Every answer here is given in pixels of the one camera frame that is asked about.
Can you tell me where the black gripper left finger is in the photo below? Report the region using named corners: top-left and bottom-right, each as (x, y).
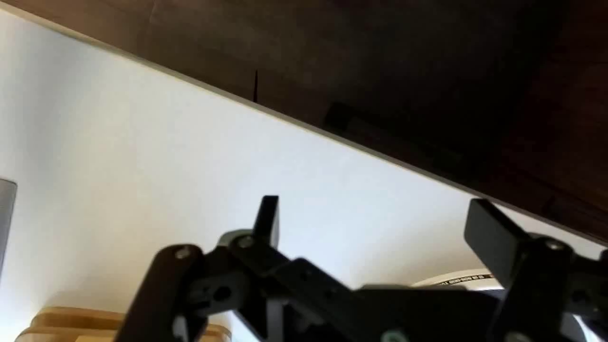
top-left (113, 194), bottom-right (358, 342)

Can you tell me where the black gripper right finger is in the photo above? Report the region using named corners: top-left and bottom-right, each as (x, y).
top-left (464, 198), bottom-right (608, 342)

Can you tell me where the dark wooden drawer white interior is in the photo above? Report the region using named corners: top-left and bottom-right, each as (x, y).
top-left (255, 0), bottom-right (608, 246)

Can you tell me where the round white tray grey mat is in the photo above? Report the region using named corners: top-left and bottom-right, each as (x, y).
top-left (409, 270), bottom-right (510, 293)

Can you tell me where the tall light wooden holder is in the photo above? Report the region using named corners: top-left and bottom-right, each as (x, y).
top-left (16, 306), bottom-right (233, 342)

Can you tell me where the dark wooden counter cabinet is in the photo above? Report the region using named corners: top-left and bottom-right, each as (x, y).
top-left (0, 0), bottom-right (259, 105)

